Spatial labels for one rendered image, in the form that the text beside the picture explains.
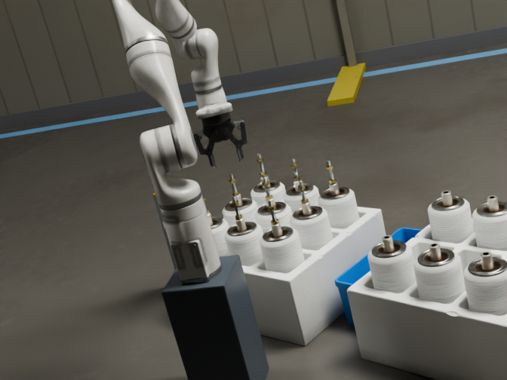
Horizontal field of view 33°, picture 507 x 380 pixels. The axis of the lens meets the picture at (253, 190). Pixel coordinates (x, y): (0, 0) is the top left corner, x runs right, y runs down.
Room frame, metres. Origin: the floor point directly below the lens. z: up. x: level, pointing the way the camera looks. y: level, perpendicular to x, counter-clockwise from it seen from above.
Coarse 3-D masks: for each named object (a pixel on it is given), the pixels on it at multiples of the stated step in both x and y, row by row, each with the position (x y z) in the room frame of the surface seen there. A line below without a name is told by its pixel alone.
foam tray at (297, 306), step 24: (360, 216) 2.05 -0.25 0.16; (336, 240) 1.91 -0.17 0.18; (360, 240) 1.95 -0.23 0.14; (264, 264) 1.89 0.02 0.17; (312, 264) 1.82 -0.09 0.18; (336, 264) 1.88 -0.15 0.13; (264, 288) 1.82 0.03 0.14; (288, 288) 1.77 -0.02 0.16; (312, 288) 1.81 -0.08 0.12; (336, 288) 1.87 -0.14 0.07; (264, 312) 1.84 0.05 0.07; (288, 312) 1.78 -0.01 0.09; (312, 312) 1.80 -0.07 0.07; (336, 312) 1.85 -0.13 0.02; (288, 336) 1.79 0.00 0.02; (312, 336) 1.78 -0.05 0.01
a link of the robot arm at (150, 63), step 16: (144, 48) 1.76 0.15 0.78; (160, 48) 1.76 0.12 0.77; (128, 64) 1.77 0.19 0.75; (144, 64) 1.74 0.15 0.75; (160, 64) 1.74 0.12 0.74; (144, 80) 1.73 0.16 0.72; (160, 80) 1.71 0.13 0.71; (176, 80) 1.74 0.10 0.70; (160, 96) 1.71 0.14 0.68; (176, 96) 1.70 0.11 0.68; (176, 112) 1.67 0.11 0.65; (176, 128) 1.64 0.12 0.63; (176, 144) 1.62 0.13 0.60; (192, 144) 1.63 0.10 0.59; (192, 160) 1.63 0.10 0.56
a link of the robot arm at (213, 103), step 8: (200, 96) 2.10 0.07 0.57; (208, 96) 2.09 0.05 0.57; (216, 96) 2.09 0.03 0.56; (224, 96) 2.11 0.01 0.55; (200, 104) 2.10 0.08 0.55; (208, 104) 2.09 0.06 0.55; (216, 104) 2.08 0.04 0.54; (224, 104) 2.06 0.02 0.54; (200, 112) 2.05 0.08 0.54; (208, 112) 2.05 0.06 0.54; (216, 112) 2.05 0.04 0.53; (224, 112) 2.05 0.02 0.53
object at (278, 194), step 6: (282, 186) 2.19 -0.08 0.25; (252, 192) 2.19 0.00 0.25; (264, 192) 2.17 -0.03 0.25; (270, 192) 2.16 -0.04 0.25; (276, 192) 2.16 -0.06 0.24; (282, 192) 2.17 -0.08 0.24; (252, 198) 2.19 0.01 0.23; (258, 198) 2.17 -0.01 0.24; (264, 198) 2.16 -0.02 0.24; (276, 198) 2.16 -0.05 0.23; (282, 198) 2.17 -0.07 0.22; (258, 204) 2.17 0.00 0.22; (264, 204) 2.16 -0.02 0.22
